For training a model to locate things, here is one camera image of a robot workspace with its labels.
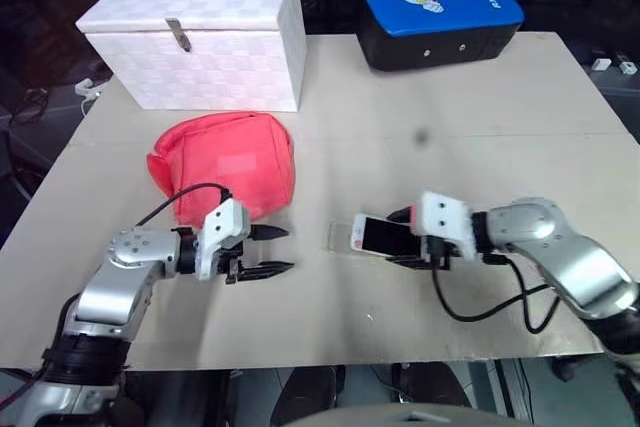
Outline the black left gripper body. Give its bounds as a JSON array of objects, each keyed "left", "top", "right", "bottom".
[{"left": 214, "top": 224, "right": 255, "bottom": 285}]

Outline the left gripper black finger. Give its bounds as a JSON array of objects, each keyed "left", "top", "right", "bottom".
[
  {"left": 234, "top": 260, "right": 296, "bottom": 283},
  {"left": 249, "top": 224, "right": 291, "bottom": 242}
]

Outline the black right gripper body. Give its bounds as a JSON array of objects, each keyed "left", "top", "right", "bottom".
[{"left": 418, "top": 235, "right": 465, "bottom": 271}]

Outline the white smartphone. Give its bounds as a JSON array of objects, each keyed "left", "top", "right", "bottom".
[{"left": 350, "top": 213, "right": 420, "bottom": 257}]

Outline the clear plastic phone case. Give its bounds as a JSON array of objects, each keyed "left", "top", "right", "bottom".
[{"left": 326, "top": 218, "right": 362, "bottom": 254}]

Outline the red fabric bag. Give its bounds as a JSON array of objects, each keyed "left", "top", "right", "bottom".
[{"left": 145, "top": 112, "right": 297, "bottom": 226}]

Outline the white woven lidded box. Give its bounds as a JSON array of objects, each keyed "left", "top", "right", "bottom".
[{"left": 75, "top": 0, "right": 308, "bottom": 113}]

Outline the blue and black padded block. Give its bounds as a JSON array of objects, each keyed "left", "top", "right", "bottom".
[{"left": 354, "top": 0, "right": 527, "bottom": 73}]

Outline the metal box latch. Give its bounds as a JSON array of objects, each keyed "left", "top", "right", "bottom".
[{"left": 165, "top": 17, "right": 193, "bottom": 54}]

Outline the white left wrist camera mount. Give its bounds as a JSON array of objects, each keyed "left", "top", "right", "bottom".
[{"left": 195, "top": 198, "right": 251, "bottom": 282}]

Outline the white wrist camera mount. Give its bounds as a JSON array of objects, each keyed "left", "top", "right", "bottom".
[
  {"left": 195, "top": 198, "right": 251, "bottom": 282},
  {"left": 409, "top": 191, "right": 477, "bottom": 260}
]

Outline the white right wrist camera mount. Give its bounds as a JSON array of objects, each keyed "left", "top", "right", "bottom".
[{"left": 409, "top": 191, "right": 477, "bottom": 260}]

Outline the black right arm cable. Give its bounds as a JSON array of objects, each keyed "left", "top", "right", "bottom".
[{"left": 430, "top": 245, "right": 565, "bottom": 334}]

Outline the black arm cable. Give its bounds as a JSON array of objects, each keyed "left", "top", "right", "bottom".
[
  {"left": 134, "top": 182, "right": 234, "bottom": 229},
  {"left": 430, "top": 245, "right": 565, "bottom": 334}
]

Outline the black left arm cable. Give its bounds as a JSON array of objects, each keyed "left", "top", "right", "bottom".
[{"left": 134, "top": 182, "right": 234, "bottom": 229}]

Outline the white power adapter with cord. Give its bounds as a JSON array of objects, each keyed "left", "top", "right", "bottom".
[{"left": 74, "top": 77, "right": 105, "bottom": 116}]

